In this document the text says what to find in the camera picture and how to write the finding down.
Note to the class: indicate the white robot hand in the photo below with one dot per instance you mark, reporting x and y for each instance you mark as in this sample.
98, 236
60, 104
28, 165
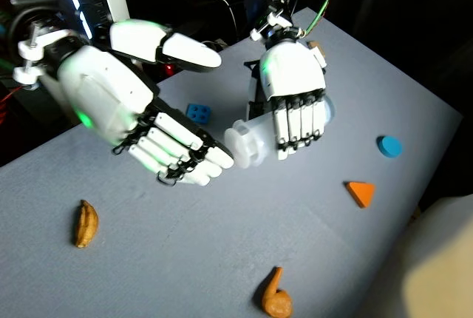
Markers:
103, 92
292, 70

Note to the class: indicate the large translucent plastic syringe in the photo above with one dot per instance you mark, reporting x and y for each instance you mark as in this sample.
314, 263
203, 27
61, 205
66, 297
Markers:
251, 140

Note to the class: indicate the tan wooden block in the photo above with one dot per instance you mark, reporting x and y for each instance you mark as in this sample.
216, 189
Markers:
314, 44

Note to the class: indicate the white power strip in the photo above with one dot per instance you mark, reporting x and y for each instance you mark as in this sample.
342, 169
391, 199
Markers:
213, 45

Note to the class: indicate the blue block with holes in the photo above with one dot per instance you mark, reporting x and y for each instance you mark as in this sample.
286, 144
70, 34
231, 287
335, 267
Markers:
199, 113

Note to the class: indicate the blue round disc block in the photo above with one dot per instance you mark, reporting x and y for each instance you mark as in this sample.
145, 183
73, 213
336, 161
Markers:
390, 146

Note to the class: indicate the brown toy bread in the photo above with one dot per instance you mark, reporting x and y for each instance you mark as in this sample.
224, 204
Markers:
85, 225

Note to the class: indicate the orange triangle block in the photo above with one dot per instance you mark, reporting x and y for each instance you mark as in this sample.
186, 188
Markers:
362, 192

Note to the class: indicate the grey table cloth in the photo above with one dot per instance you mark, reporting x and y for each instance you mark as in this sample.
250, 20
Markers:
184, 240

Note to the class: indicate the orange toy chicken drumstick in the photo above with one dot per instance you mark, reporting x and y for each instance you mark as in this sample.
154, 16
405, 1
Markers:
277, 299

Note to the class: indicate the beige blurry foreground object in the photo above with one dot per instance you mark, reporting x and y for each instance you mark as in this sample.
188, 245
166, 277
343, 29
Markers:
436, 277

